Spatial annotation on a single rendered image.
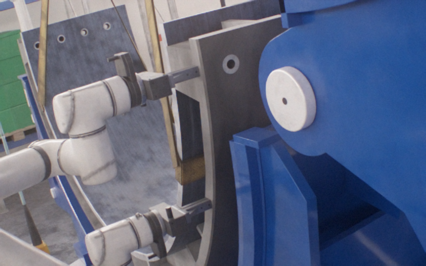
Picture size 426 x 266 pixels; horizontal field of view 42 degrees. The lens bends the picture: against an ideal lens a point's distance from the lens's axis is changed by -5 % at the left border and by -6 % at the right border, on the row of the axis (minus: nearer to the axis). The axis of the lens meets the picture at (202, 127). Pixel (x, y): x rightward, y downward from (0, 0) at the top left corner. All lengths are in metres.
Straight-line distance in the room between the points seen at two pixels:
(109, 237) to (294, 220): 0.46
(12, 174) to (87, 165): 0.17
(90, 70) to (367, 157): 2.61
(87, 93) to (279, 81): 0.41
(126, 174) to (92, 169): 1.89
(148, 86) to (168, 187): 1.82
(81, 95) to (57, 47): 2.24
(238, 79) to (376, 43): 0.54
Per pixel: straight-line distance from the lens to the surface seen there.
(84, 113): 1.27
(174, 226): 1.50
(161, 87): 1.30
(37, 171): 1.34
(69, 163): 1.33
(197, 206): 1.57
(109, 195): 3.08
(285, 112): 1.20
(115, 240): 1.47
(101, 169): 1.30
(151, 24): 1.80
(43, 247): 2.68
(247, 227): 1.51
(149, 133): 3.39
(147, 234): 1.50
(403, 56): 0.96
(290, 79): 1.15
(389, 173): 1.07
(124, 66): 1.30
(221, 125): 1.45
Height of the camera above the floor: 2.52
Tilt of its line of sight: 15 degrees down
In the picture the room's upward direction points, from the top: 12 degrees counter-clockwise
